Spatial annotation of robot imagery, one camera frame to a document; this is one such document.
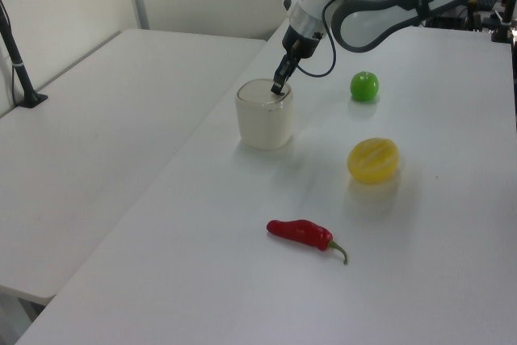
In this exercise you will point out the yellow striped toy melon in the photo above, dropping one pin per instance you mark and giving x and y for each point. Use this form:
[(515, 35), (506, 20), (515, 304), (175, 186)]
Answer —
[(373, 160)]

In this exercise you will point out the white adjacent table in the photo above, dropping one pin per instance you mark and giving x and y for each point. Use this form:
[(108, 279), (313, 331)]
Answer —
[(101, 127)]

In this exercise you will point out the black pole with base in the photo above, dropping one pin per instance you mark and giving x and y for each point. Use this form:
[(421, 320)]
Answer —
[(18, 66)]

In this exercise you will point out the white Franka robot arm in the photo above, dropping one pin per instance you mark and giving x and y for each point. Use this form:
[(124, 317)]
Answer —
[(363, 5)]

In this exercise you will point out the black table clamp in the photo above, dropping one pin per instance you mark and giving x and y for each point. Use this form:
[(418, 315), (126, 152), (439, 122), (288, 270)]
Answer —
[(503, 18)]

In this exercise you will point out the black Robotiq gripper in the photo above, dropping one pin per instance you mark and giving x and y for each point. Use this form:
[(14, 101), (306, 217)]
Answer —
[(305, 46)]

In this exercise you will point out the cream desktop garbage bin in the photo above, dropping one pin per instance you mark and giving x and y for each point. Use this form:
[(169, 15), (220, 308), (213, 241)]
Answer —
[(264, 127)]

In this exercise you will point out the green toy apple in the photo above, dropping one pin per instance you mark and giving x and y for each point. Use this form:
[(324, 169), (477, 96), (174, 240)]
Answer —
[(364, 86)]

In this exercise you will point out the red toy chili pepper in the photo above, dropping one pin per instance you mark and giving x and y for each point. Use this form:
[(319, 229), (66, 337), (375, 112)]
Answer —
[(299, 233)]

